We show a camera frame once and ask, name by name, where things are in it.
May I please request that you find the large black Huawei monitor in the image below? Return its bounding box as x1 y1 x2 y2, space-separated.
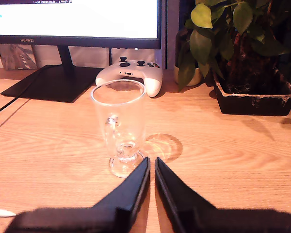
0 0 163 104

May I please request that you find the large leafy trunk plant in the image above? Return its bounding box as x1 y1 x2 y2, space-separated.
218 0 291 98

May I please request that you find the thick black table cable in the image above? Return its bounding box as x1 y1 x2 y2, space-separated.
0 66 50 121

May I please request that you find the small clear glass footed cup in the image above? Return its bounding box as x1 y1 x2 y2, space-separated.
90 79 147 179

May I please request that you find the small green pothos plant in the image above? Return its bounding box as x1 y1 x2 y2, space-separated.
177 2 233 92

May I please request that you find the black rectangular plant pot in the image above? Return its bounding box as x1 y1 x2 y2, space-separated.
212 69 291 117

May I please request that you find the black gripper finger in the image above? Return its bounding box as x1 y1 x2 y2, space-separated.
154 156 219 233
92 156 151 233

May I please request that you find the small pale round pot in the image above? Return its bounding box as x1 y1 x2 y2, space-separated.
174 64 202 87

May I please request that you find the white stylus pen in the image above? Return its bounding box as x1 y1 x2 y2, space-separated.
0 208 16 217

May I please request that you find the white game controller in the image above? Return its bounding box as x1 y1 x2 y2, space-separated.
95 56 164 98

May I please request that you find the leaf print picture card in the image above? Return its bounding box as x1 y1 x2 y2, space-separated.
0 44 38 70

